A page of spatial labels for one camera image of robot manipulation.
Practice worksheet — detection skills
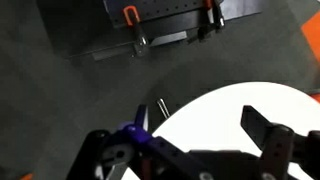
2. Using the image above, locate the round white table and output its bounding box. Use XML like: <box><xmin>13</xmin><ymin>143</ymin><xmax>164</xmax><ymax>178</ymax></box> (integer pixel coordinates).
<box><xmin>153</xmin><ymin>82</ymin><xmax>320</xmax><ymax>155</ymax></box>

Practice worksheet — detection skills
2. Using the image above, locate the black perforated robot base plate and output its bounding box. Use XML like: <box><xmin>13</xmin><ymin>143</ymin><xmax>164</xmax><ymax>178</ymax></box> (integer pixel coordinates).
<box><xmin>103</xmin><ymin>0</ymin><xmax>265</xmax><ymax>28</ymax></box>

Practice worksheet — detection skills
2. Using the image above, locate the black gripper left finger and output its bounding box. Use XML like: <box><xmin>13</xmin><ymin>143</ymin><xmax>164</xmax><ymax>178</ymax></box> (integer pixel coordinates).
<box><xmin>118</xmin><ymin>105</ymin><xmax>153</xmax><ymax>144</ymax></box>

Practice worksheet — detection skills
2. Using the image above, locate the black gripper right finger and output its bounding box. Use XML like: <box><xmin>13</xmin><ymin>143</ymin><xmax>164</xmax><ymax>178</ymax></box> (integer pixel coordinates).
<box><xmin>240</xmin><ymin>105</ymin><xmax>294</xmax><ymax>156</ymax></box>

